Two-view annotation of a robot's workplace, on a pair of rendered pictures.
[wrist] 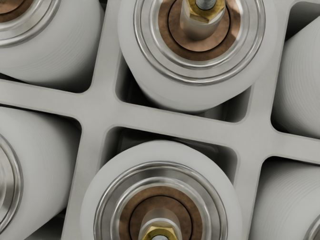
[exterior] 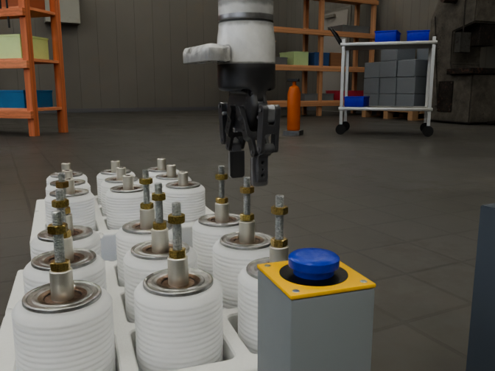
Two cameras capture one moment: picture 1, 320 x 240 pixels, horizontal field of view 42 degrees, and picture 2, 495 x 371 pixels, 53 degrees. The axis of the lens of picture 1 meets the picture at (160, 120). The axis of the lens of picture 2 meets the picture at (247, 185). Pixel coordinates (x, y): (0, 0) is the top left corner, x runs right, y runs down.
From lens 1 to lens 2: 0.64 m
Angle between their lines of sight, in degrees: 81
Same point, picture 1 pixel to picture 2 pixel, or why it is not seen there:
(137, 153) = (225, 250)
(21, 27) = (194, 271)
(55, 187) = not seen: hidden behind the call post
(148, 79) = (192, 255)
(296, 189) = (208, 247)
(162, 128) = not seen: hidden behind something
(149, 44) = not seen: hidden behind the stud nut
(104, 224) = (257, 246)
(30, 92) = (226, 332)
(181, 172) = (223, 240)
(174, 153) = (217, 245)
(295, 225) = (221, 230)
